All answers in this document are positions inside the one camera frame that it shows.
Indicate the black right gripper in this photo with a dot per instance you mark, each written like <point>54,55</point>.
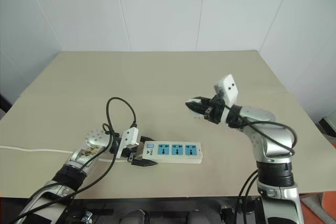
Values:
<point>215,111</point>

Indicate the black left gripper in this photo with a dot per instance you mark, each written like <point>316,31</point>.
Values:
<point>132,155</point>

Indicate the white charger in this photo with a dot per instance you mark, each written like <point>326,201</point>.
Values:
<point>193,100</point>

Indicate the white power strip blue sockets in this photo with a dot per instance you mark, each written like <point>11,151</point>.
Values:
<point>155,158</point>

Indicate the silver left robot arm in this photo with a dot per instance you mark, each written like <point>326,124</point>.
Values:
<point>92,138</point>

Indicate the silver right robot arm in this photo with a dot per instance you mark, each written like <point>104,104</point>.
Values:
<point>275,140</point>

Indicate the beige table cover sheet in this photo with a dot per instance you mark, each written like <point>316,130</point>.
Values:
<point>168,77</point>

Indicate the dark rounded shape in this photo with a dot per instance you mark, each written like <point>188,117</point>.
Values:
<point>135,217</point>

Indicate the small metal clamp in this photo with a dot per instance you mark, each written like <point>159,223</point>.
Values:
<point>86,216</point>

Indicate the orange object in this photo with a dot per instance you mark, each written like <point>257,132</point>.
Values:
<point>330,208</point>

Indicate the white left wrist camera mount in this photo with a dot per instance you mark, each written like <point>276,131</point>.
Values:
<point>130,137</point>

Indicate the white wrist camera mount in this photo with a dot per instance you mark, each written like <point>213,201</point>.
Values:
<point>228,87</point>
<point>130,137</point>

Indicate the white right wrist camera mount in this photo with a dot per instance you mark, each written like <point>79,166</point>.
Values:
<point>228,87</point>

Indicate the black metal bracket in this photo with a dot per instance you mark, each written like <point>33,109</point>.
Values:
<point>227,212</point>

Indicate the dark object by wall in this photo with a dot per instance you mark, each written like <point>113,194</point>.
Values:
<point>4,103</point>

